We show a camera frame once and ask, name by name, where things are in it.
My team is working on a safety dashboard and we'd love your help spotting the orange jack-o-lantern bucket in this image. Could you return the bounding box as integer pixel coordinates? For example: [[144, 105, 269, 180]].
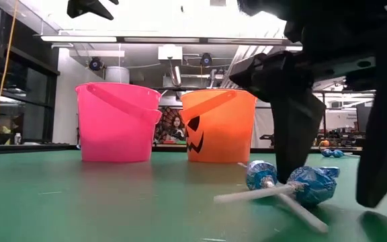
[[179, 88, 259, 165]]

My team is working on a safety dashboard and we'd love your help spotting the pink plastic bucket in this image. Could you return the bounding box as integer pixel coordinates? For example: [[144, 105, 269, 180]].
[[75, 82, 163, 164]]

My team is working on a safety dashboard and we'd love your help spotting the silver ceiling pipe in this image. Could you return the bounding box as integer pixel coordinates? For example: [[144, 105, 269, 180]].
[[168, 56, 183, 87]]

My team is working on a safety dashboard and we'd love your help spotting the person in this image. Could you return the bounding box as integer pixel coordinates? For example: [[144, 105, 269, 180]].
[[169, 116, 187, 142]]

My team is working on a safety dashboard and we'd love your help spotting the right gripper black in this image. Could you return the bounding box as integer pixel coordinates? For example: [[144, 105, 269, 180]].
[[236, 0, 387, 81]]

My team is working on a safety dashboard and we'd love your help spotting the dark computer monitor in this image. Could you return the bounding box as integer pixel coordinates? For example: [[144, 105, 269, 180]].
[[355, 102, 374, 133]]

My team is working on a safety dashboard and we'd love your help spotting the black round ceiling device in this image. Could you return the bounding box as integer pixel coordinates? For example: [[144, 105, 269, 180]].
[[200, 52, 214, 67], [88, 56, 105, 72]]

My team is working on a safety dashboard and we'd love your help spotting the white cylindrical tank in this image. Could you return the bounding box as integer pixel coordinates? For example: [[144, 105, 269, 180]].
[[104, 65, 131, 84]]

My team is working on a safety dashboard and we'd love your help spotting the silver ventilation duct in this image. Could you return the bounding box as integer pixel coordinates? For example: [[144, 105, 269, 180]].
[[220, 45, 275, 89]]

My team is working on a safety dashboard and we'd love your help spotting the black table frame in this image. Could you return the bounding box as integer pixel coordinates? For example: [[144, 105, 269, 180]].
[[0, 143, 364, 156]]

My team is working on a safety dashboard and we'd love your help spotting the fluorescent ceiling light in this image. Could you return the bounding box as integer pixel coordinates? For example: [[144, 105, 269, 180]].
[[40, 35, 118, 44]]

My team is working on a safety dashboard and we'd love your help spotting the colourful wall tapestry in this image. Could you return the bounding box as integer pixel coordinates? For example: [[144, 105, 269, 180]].
[[153, 106, 187, 145]]

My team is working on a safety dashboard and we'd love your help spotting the yellow cord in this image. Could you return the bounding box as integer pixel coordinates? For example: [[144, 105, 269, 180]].
[[0, 0, 19, 135]]

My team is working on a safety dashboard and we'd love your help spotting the white ceiling box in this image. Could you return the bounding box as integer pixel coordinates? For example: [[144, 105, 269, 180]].
[[157, 44, 183, 62]]

